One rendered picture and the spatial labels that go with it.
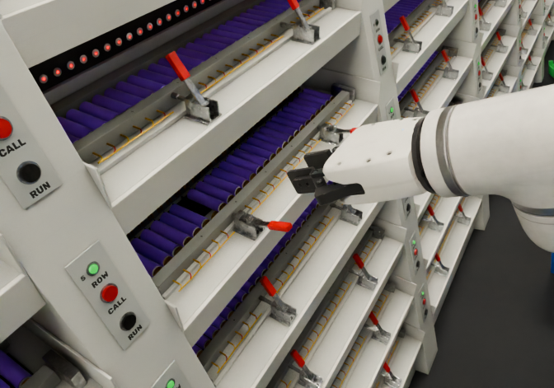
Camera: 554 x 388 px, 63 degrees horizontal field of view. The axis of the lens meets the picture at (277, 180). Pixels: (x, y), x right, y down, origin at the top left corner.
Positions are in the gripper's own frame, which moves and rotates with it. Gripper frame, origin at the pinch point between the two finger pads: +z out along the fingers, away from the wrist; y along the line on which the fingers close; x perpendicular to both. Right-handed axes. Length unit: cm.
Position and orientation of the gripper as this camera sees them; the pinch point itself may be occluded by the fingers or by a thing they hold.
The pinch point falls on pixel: (313, 171)
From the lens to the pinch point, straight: 54.4
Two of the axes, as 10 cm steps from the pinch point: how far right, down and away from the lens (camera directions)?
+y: -5.5, 5.6, -6.2
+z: -7.0, 0.9, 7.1
